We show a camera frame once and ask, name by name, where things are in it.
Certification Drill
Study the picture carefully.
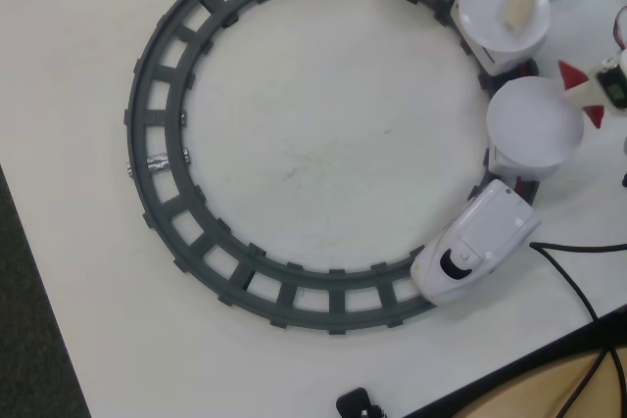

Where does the white toy train wagon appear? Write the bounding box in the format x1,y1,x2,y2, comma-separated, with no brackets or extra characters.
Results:
450,0,548,77
482,143,564,194

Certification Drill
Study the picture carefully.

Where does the black cable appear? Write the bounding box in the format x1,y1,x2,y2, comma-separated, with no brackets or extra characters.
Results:
528,240,627,418

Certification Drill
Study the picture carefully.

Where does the white Shinkansen toy locomotive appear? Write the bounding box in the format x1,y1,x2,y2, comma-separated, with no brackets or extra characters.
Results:
410,178,543,306

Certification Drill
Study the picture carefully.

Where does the light wooden furniture board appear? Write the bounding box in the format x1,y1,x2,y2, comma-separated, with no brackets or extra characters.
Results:
458,347,627,418

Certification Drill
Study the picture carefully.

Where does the white round plate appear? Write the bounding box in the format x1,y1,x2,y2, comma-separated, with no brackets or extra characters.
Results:
455,0,551,52
486,77,586,168

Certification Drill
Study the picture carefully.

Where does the silver foil tape piece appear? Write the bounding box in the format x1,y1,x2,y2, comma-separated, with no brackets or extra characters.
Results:
146,153,172,175

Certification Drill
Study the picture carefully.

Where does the grey circular toy train track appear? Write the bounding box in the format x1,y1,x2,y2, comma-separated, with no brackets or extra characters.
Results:
121,0,543,339

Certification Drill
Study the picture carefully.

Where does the beige egg sushi toy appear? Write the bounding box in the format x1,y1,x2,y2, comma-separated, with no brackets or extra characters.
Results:
499,0,538,35

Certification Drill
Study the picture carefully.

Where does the small black device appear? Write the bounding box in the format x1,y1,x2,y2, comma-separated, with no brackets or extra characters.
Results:
336,387,386,418

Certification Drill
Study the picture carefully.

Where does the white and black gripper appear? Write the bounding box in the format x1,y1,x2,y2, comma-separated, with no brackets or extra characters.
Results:
562,47,627,111

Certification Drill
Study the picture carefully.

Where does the red tuna sushi toy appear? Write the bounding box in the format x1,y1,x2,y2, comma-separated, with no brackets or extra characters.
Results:
556,59,607,129

